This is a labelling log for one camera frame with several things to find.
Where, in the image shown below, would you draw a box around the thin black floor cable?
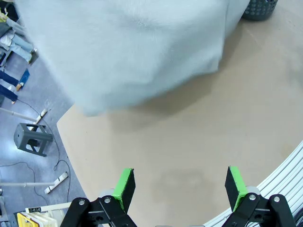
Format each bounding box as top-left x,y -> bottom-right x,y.
18,99 -> 71,206

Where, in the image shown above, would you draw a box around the grey shorts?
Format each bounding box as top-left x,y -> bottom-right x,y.
14,0 -> 251,117

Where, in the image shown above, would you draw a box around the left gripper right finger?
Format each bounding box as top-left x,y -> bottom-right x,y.
223,166 -> 296,227

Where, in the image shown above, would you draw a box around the yellow plastic crate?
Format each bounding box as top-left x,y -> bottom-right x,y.
16,211 -> 59,227

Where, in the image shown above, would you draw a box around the aluminium profile rail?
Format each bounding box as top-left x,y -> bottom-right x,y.
203,140 -> 303,227

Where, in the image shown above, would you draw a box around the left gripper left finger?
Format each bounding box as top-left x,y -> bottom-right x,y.
60,168 -> 137,227

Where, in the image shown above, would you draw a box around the grey plastic stool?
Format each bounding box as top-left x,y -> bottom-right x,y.
13,122 -> 54,158

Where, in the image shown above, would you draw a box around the white stand pole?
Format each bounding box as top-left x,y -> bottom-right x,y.
0,107 -> 48,125
0,172 -> 69,195

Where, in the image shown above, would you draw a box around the mannequin legs light jeans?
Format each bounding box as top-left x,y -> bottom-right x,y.
0,17 -> 38,65

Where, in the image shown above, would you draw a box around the black perforated plastic basket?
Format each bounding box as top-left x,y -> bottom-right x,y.
241,0 -> 279,21

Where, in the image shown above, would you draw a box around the mannequin legs dark jeans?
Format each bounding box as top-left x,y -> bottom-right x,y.
0,68 -> 31,105

